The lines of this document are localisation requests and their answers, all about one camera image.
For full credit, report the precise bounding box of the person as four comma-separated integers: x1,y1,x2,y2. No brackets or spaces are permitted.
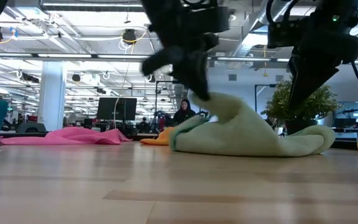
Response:
172,98,197,125

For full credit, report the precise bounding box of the black metal stand frame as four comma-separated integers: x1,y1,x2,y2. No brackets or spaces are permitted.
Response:
254,83,276,113
155,80,183,121

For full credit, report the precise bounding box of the green microfiber towel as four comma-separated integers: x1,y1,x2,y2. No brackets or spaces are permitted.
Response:
168,91,336,157

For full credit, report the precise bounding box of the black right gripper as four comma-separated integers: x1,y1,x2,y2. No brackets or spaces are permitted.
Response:
287,0,358,110

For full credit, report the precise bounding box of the orange microfiber towel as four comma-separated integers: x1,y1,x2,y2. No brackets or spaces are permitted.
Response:
140,126,175,146

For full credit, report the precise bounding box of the long linear ceiling light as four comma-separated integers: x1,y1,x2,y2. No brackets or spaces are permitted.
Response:
0,52,358,65

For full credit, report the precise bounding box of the pink microfiber towel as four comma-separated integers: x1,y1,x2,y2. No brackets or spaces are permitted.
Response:
0,126,133,146

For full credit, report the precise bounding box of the green potted plant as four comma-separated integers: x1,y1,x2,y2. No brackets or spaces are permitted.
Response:
261,77,343,135

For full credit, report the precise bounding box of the black background monitor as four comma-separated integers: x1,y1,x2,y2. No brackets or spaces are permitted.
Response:
97,97,138,122

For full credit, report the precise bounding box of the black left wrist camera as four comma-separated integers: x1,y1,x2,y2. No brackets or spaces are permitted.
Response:
194,6,229,34

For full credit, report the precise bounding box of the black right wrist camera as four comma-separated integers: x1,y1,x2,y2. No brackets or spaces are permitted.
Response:
266,19,295,50

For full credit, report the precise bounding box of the white building column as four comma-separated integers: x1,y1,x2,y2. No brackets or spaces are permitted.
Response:
38,60,67,132

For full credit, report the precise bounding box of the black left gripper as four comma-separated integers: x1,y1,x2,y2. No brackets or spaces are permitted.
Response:
140,0,220,101

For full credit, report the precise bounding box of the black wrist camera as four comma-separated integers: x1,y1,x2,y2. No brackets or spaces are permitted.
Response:
194,6,229,34
266,19,295,50

